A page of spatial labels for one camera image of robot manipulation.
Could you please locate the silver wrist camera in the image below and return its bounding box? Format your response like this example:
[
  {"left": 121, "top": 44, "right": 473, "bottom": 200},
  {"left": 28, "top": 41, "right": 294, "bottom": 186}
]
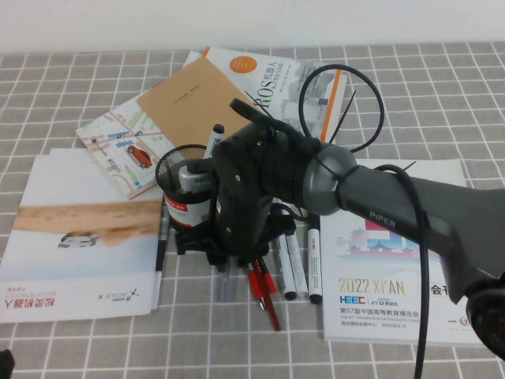
[{"left": 179, "top": 162, "right": 216, "bottom": 194}]

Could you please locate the city map book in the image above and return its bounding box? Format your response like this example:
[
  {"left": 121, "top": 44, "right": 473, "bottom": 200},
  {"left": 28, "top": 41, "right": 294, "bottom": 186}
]
[{"left": 76, "top": 92, "right": 178, "bottom": 201}]

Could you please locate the white AgileX car brochure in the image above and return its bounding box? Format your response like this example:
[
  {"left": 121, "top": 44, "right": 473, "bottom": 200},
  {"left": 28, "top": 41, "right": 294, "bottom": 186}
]
[{"left": 0, "top": 153, "right": 163, "bottom": 325}]

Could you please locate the kraft brown notebook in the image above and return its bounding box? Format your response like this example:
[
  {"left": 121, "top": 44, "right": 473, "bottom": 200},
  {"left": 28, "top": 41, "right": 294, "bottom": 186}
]
[{"left": 136, "top": 57, "right": 257, "bottom": 159}]

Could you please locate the all white marker pen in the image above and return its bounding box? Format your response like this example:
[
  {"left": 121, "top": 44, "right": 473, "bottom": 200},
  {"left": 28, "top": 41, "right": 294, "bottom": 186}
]
[{"left": 286, "top": 232, "right": 309, "bottom": 297}]

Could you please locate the grey checked tablecloth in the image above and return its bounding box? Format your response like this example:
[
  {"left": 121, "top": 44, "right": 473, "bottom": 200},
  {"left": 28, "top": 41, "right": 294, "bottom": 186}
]
[{"left": 0, "top": 41, "right": 505, "bottom": 379}]

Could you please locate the HEEC show catalogue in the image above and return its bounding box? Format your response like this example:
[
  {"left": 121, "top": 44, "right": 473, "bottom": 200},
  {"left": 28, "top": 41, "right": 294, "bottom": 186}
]
[{"left": 318, "top": 157, "right": 487, "bottom": 349}]

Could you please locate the grey transparent pen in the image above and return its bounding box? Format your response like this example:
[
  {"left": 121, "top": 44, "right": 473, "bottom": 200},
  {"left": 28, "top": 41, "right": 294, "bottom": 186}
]
[{"left": 219, "top": 256, "right": 234, "bottom": 303}]

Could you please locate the red gel pen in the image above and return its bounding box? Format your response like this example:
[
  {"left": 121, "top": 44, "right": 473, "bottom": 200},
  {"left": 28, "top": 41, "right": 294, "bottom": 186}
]
[{"left": 246, "top": 268, "right": 270, "bottom": 313}]

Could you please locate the red and black pen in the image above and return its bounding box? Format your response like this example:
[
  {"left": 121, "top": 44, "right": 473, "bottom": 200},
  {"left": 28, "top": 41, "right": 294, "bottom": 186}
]
[{"left": 256, "top": 258, "right": 278, "bottom": 295}]

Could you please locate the thin red pencil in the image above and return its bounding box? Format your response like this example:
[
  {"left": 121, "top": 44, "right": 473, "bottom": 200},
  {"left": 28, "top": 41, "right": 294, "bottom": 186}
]
[{"left": 252, "top": 260, "right": 282, "bottom": 332}]

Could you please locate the black zip tie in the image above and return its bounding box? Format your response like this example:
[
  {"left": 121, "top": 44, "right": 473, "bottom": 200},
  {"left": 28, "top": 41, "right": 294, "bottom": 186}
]
[{"left": 329, "top": 89, "right": 358, "bottom": 144}]

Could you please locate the white ROS book orange spine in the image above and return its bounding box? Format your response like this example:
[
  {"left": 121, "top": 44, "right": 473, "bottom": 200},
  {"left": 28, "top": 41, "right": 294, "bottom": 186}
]
[{"left": 185, "top": 47, "right": 343, "bottom": 143}]

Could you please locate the white brochure with dark strip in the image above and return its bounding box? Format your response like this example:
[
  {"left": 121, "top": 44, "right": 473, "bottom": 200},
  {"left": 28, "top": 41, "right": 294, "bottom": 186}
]
[{"left": 49, "top": 148, "right": 170, "bottom": 315}]

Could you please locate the black camera cable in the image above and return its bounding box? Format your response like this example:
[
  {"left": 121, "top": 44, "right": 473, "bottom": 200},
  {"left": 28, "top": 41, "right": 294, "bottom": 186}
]
[{"left": 230, "top": 65, "right": 431, "bottom": 379}]

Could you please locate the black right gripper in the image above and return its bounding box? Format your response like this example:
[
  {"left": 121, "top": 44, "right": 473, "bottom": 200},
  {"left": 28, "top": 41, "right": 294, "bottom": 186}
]
[{"left": 177, "top": 122, "right": 297, "bottom": 274}]

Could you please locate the black mesh pen holder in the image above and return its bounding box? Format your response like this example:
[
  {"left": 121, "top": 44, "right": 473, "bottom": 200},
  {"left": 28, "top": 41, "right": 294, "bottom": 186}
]
[{"left": 154, "top": 144, "right": 217, "bottom": 232}]

